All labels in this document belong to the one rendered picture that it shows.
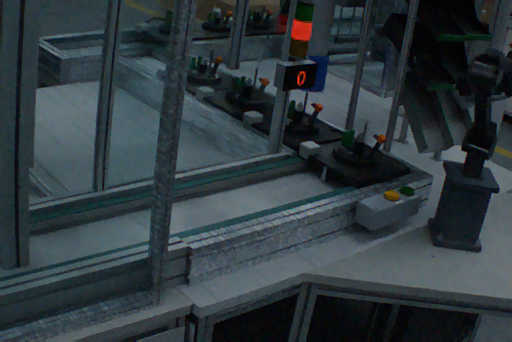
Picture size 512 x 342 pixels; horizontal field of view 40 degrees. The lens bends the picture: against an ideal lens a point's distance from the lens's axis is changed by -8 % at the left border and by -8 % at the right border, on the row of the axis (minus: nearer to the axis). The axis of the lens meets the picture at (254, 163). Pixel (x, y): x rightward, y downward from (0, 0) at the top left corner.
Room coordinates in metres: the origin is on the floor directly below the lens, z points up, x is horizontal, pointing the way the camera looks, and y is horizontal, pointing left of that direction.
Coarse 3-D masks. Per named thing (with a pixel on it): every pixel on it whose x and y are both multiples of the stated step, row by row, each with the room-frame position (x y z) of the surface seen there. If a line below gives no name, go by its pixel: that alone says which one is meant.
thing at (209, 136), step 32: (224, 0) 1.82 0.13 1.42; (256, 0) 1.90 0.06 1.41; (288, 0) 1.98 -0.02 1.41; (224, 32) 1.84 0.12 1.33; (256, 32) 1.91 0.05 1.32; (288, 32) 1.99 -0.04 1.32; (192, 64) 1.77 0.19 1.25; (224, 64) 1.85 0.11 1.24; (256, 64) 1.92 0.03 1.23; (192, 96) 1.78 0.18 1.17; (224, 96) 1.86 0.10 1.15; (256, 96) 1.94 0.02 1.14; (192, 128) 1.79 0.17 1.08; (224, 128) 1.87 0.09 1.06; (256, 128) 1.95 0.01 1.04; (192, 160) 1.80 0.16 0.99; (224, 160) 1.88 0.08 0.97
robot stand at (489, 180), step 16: (448, 176) 1.80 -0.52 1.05; (448, 192) 1.80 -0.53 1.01; (464, 192) 1.77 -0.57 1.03; (480, 192) 1.77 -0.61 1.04; (496, 192) 1.76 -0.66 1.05; (448, 208) 1.78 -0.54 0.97; (464, 208) 1.77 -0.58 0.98; (480, 208) 1.77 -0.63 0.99; (432, 224) 1.86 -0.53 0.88; (448, 224) 1.77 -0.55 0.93; (464, 224) 1.77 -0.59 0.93; (480, 224) 1.78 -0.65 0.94; (432, 240) 1.79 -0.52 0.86; (448, 240) 1.77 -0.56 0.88; (464, 240) 1.77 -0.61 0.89
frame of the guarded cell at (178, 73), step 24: (192, 0) 1.30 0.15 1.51; (192, 24) 1.31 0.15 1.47; (168, 96) 1.29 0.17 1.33; (168, 120) 1.29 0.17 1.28; (168, 144) 1.29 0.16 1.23; (168, 168) 1.30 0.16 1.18; (168, 192) 1.30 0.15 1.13; (168, 216) 1.30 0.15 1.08; (168, 240) 1.31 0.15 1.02; (96, 312) 1.19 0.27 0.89; (120, 312) 1.23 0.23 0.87; (24, 336) 1.07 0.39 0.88; (48, 336) 1.11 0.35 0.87
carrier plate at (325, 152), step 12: (324, 144) 2.10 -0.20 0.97; (336, 144) 2.12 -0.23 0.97; (300, 156) 2.03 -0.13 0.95; (312, 156) 1.99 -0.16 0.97; (324, 156) 2.01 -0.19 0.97; (384, 156) 2.08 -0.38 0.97; (336, 168) 1.93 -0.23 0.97; (348, 168) 1.95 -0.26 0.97; (360, 168) 1.96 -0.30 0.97; (372, 168) 1.98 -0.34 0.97; (384, 168) 1.99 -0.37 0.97; (396, 168) 2.01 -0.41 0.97; (408, 168) 2.02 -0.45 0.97; (348, 180) 1.89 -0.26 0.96; (360, 180) 1.88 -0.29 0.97; (372, 180) 1.90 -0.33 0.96
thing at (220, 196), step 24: (216, 168) 1.83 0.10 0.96; (240, 168) 1.89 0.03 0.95; (264, 168) 1.91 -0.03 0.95; (288, 168) 1.97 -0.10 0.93; (312, 168) 2.04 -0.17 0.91; (192, 192) 1.73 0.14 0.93; (216, 192) 1.79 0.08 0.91; (240, 192) 1.80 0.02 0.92; (264, 192) 1.83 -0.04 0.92; (288, 192) 1.85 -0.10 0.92; (312, 192) 1.87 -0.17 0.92; (336, 192) 1.83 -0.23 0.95; (192, 216) 1.63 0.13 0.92; (216, 216) 1.65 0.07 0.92; (240, 216) 1.61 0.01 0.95
